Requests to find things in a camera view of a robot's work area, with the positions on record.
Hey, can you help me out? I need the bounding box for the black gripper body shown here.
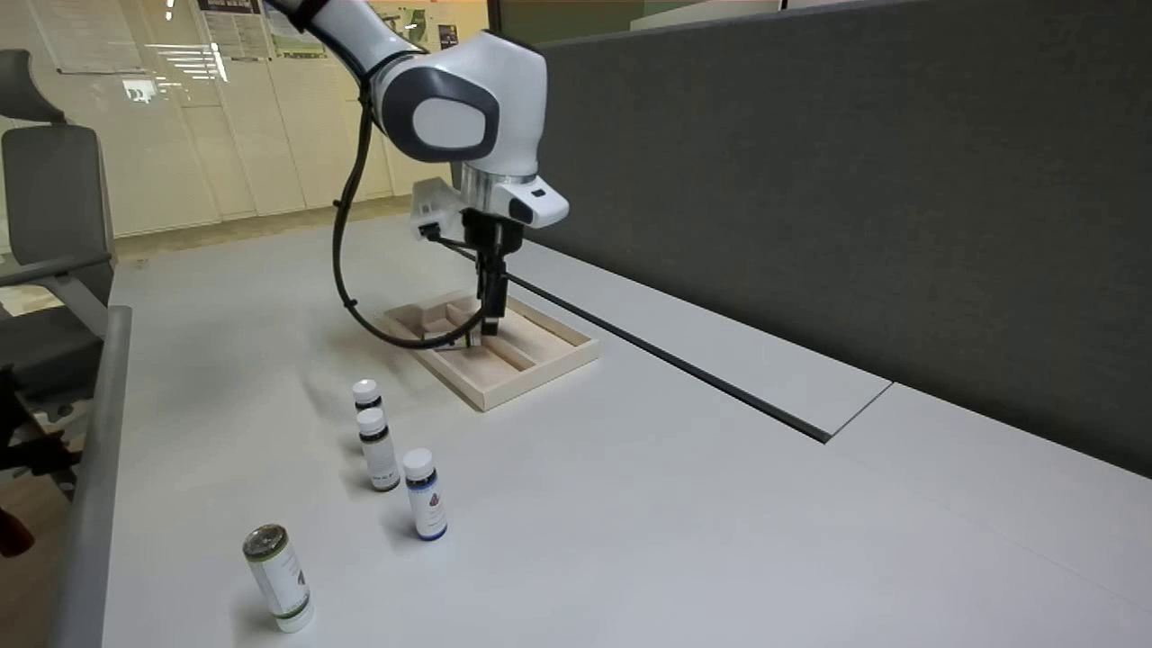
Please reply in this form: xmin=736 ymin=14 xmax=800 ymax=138
xmin=465 ymin=207 xmax=526 ymax=284

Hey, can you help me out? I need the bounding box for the shallow wooden tray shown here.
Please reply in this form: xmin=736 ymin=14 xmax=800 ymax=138
xmin=383 ymin=290 xmax=604 ymax=417

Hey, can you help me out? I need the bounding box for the small white bottle silver cap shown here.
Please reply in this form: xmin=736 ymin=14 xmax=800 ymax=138
xmin=238 ymin=520 xmax=319 ymax=636

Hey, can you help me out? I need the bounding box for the large grey partition panel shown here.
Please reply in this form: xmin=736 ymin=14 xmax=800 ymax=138
xmin=526 ymin=0 xmax=1152 ymax=482

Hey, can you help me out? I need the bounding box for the grey office chair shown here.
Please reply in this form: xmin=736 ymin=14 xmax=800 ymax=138
xmin=0 ymin=46 xmax=124 ymax=498

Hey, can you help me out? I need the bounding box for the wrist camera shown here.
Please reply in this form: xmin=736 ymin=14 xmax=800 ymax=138
xmin=481 ymin=174 xmax=577 ymax=232

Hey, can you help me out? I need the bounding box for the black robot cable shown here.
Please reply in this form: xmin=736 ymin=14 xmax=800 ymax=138
xmin=328 ymin=85 xmax=497 ymax=352

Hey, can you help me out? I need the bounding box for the grey cable cover panel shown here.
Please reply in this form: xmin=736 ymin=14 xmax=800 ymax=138
xmin=411 ymin=213 xmax=893 ymax=446

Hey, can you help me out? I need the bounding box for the beige cabinet wall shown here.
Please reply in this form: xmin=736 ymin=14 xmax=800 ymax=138
xmin=0 ymin=0 xmax=497 ymax=243

